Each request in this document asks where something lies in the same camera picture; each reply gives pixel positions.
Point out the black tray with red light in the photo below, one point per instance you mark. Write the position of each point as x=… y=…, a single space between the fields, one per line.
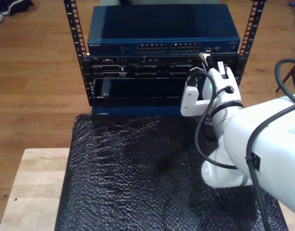
x=137 y=93

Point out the black bubble mat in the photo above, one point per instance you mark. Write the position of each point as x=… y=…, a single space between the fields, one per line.
x=125 y=180

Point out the black rack server unit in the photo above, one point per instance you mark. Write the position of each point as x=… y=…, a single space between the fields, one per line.
x=137 y=66

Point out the dark shoe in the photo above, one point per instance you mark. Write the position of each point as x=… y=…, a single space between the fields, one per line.
x=17 y=6

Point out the small blue floor object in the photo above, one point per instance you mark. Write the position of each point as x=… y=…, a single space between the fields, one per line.
x=291 y=3

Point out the black perforated rack post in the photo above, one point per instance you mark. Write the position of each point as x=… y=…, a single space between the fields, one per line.
x=252 y=24
x=76 y=31

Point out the blue flat rack unit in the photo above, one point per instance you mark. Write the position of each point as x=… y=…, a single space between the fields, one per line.
x=137 y=110

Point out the blue network switch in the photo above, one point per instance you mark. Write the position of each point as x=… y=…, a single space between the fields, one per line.
x=161 y=24

